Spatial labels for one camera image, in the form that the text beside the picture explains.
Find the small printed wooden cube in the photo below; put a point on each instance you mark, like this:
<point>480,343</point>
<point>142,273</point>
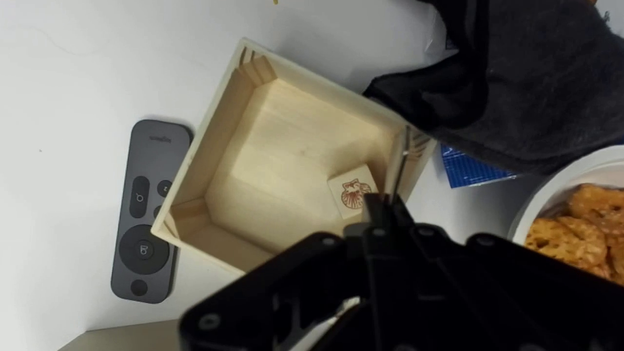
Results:
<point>351,187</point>

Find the blue zip bag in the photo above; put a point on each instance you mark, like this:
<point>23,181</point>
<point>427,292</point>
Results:
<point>474,170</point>

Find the black cloth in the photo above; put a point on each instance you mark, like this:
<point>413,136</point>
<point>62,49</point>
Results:
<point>532,78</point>

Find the grey remote control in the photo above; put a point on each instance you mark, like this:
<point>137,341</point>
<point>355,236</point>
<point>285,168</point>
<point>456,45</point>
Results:
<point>146,214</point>

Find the wooden shape sorter cube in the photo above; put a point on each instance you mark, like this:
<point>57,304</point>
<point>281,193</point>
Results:
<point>123,337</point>

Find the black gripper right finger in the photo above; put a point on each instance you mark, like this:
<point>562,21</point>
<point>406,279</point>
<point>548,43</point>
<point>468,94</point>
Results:
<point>507,292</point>

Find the white bowl of pretzels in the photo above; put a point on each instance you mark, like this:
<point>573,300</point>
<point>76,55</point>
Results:
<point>571,226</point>

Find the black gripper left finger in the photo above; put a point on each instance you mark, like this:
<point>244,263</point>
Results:
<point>324,273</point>

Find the open wooden box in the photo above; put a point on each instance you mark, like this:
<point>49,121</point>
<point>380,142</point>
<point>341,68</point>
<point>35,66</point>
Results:
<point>285,148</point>

